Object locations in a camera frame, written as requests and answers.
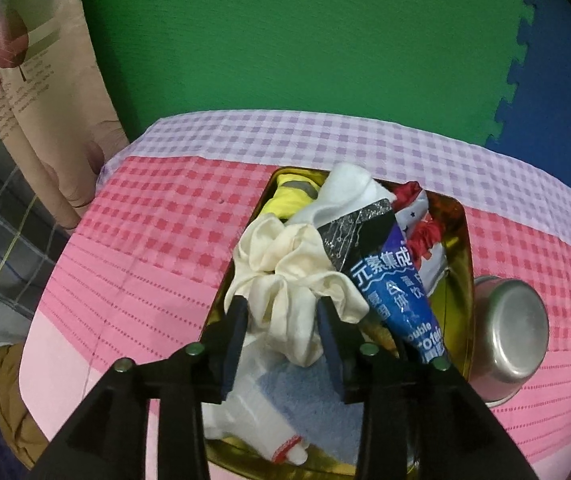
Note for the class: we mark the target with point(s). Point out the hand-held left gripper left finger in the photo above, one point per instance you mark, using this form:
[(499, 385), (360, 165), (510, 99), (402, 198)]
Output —
[(233, 355)]

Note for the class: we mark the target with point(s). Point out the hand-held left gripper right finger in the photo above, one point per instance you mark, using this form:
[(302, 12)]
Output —
[(329, 355)]

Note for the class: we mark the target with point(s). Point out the light blue cloth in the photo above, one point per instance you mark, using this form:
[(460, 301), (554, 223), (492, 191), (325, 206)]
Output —
[(310, 400)]

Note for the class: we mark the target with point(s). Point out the white sock with red trim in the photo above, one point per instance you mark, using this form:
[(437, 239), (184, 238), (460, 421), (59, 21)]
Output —
[(260, 410)]

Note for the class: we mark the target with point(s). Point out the black and blue snack packet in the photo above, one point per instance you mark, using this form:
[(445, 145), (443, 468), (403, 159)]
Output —
[(390, 285)]

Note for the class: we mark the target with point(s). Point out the cream scrunchie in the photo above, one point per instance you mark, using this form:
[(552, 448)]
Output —
[(285, 260)]

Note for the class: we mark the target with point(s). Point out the red tin box gold inside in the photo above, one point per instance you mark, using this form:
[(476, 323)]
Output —
[(455, 270)]

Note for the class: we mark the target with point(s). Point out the yellow sock with grey stripes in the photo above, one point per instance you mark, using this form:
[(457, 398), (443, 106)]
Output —
[(290, 200)]

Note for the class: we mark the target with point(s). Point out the white cloth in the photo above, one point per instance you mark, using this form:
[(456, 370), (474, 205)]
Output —
[(345, 195)]

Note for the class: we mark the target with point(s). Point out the red white frilly garment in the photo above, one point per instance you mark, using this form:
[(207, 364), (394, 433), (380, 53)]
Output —
[(415, 215)]

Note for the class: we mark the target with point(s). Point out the pink checked tablecloth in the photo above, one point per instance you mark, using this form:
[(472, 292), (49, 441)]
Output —
[(165, 240)]

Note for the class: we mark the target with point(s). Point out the stainless steel bowl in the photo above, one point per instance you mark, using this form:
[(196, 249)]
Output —
[(510, 325)]

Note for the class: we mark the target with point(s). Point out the mustard brown cloth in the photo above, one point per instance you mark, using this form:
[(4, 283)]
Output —
[(15, 410)]

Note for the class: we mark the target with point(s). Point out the grey plaid blanket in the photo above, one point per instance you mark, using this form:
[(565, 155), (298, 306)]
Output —
[(0, 210)]

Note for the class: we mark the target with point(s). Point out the green foam mat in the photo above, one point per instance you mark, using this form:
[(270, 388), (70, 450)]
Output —
[(290, 35)]

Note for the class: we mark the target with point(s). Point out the beige printed curtain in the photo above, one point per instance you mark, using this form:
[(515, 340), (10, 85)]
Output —
[(40, 85)]

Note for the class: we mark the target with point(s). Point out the blue foam mat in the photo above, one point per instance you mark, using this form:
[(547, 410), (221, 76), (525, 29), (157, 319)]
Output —
[(565, 85)]

